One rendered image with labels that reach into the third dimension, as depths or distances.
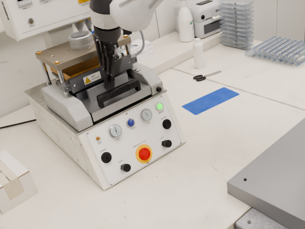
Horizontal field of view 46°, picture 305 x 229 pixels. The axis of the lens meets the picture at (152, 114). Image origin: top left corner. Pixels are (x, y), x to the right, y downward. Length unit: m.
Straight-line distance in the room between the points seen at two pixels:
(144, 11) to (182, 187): 0.53
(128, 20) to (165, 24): 1.36
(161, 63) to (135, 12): 0.97
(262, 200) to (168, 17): 1.46
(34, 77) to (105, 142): 0.77
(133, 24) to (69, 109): 0.37
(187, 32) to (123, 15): 1.18
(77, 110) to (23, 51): 0.72
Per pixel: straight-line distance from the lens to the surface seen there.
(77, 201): 1.14
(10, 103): 1.80
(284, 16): 3.20
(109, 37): 1.01
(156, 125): 1.20
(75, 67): 1.21
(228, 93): 1.54
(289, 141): 1.17
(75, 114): 1.09
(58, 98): 1.17
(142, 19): 0.84
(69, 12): 1.35
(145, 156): 1.17
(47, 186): 1.23
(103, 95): 1.09
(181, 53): 1.88
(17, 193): 1.19
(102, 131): 1.12
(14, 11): 1.28
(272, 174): 1.05
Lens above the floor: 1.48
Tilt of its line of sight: 30 degrees down
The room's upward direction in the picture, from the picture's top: 10 degrees counter-clockwise
